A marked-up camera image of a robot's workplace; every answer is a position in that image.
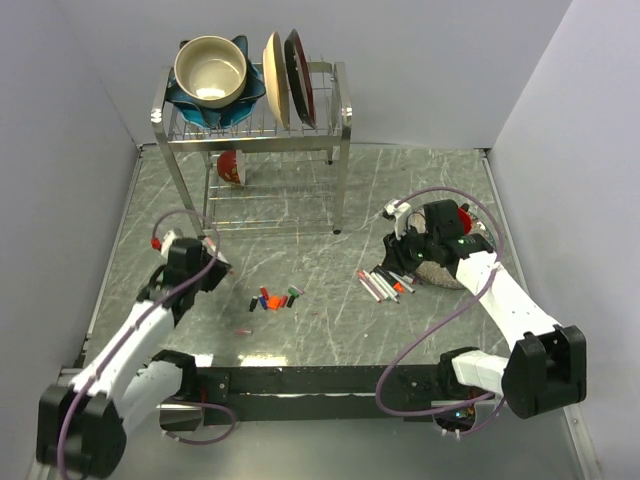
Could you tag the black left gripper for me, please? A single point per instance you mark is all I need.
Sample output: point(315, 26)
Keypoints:
point(219, 270)

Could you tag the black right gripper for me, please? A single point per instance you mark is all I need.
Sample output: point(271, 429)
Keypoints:
point(396, 259)

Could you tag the black capped marker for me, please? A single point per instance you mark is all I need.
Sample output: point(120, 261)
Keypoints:
point(388, 289)

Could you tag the pink capped white marker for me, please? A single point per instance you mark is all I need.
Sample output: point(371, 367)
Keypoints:
point(210, 244)

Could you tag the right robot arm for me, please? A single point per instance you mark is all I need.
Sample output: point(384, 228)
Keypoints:
point(530, 332)

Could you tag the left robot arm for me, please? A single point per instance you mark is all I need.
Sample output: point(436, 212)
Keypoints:
point(83, 426)

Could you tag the speckled grey plate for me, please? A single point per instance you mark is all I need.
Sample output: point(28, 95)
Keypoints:
point(430, 272)

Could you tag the red cup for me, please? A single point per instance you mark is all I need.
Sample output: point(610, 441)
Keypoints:
point(465, 218)

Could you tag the steel dish rack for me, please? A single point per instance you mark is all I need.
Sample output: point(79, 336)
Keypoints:
point(296, 179)

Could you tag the small red patterned bowl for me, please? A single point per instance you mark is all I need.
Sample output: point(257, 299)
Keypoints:
point(231, 167)

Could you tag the blue wavy bowl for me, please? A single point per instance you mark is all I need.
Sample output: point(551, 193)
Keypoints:
point(223, 117)

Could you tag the beige ceramic bowl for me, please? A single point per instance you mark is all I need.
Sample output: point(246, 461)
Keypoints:
point(211, 70)

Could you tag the dark red plate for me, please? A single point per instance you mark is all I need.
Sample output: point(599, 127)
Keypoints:
point(299, 79)

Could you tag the cream plate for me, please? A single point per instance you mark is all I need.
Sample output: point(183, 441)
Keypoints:
point(275, 80)

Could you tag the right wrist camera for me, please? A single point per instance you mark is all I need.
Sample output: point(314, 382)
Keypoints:
point(398, 212)

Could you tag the aluminium frame rail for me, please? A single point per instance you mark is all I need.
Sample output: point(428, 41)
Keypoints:
point(528, 386)

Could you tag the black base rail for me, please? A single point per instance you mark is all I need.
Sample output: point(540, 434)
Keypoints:
point(321, 392)

